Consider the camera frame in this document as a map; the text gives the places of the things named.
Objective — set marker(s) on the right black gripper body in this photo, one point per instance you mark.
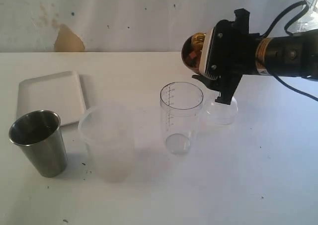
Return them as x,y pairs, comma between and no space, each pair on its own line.
233,52

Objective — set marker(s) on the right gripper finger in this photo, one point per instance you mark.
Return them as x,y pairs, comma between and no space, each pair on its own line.
226,85
241,22

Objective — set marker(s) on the brown wooden cup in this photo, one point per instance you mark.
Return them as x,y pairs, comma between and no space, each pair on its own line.
184,51

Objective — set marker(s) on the stainless steel cup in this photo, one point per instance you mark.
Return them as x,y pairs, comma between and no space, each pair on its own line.
39,137

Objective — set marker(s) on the gold coins and cork pieces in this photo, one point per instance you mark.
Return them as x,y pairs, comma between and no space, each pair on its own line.
196,46

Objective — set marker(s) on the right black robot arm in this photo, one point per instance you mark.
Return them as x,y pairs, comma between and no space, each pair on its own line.
290,56

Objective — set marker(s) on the clear dome lid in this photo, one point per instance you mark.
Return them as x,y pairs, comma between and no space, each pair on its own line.
214,113

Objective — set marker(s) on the clear plastic shaker cup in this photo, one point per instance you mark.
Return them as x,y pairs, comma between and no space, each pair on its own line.
180,106

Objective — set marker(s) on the white square tray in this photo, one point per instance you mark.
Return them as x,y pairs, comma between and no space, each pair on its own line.
59,92

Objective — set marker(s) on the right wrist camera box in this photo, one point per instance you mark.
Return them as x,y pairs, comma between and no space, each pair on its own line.
207,67

